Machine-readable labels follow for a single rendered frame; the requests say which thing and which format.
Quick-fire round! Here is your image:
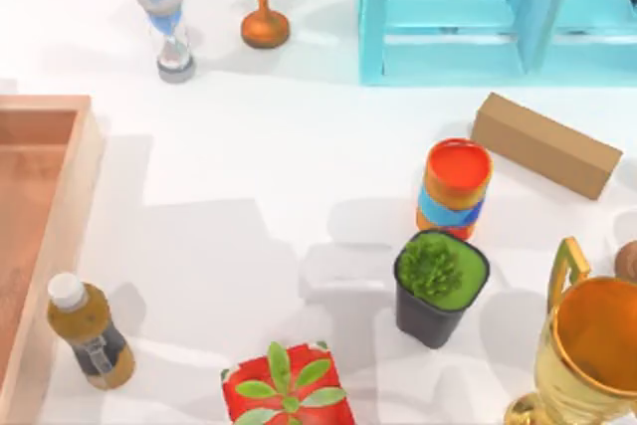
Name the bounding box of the orange and blue can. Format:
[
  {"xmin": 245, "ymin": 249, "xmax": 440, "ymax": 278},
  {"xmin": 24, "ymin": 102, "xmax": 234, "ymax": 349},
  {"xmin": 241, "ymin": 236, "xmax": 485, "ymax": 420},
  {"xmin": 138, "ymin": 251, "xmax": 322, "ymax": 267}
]
[{"xmin": 415, "ymin": 137, "xmax": 495, "ymax": 242}]

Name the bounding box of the black pot with green plant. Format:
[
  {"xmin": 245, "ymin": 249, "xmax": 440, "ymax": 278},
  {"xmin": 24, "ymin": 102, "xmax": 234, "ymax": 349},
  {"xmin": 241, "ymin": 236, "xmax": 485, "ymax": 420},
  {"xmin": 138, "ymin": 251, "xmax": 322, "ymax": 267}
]
[{"xmin": 394, "ymin": 229, "xmax": 490, "ymax": 350}]

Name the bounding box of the red pot with green plant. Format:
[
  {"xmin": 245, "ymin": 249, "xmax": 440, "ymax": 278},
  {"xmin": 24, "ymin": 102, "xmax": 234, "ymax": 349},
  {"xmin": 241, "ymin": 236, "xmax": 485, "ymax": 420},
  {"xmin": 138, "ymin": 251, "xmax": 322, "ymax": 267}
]
[{"xmin": 221, "ymin": 340, "xmax": 357, "ymax": 425}]

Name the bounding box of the blue sand hourglass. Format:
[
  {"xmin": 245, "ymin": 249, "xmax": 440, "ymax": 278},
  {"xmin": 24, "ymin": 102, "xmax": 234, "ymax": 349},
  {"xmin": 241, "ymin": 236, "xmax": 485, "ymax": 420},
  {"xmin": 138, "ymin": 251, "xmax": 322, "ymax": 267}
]
[{"xmin": 136, "ymin": 0, "xmax": 197, "ymax": 85}]

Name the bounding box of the light blue rack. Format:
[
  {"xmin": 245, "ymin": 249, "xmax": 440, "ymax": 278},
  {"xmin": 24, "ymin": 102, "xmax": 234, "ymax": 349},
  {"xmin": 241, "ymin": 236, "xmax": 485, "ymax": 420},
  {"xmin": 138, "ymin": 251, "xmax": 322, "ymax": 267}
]
[{"xmin": 356, "ymin": 0, "xmax": 637, "ymax": 88}]

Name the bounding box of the brown cardboard box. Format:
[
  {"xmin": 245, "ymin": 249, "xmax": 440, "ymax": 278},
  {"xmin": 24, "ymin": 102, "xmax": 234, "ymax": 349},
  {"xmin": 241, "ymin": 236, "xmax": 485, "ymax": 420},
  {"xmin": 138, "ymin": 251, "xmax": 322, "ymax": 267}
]
[{"xmin": 470, "ymin": 92, "xmax": 625, "ymax": 202}]

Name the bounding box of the brown bottle with white cap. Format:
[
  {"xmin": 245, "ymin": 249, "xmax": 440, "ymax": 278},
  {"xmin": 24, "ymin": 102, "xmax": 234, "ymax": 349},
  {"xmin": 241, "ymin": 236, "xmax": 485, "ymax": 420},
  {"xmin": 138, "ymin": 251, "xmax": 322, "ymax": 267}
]
[{"xmin": 47, "ymin": 272, "xmax": 136, "ymax": 391}]

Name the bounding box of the shallow salmon-coloured box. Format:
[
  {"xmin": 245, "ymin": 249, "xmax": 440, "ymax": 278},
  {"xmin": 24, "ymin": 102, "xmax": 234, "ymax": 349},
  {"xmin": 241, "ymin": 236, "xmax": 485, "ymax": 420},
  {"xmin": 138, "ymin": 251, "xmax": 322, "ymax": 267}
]
[{"xmin": 0, "ymin": 94, "xmax": 106, "ymax": 425}]

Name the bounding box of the large gold trophy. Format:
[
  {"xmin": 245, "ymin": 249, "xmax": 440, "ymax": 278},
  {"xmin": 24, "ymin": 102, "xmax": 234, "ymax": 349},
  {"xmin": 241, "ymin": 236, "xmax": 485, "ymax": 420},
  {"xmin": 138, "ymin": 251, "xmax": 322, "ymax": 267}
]
[{"xmin": 503, "ymin": 237, "xmax": 637, "ymax": 425}]

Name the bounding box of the brown round object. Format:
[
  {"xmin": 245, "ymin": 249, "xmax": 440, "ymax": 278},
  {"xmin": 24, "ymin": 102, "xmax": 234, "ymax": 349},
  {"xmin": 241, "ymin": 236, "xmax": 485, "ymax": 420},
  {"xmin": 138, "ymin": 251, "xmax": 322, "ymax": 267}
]
[{"xmin": 614, "ymin": 240, "xmax": 637, "ymax": 279}]

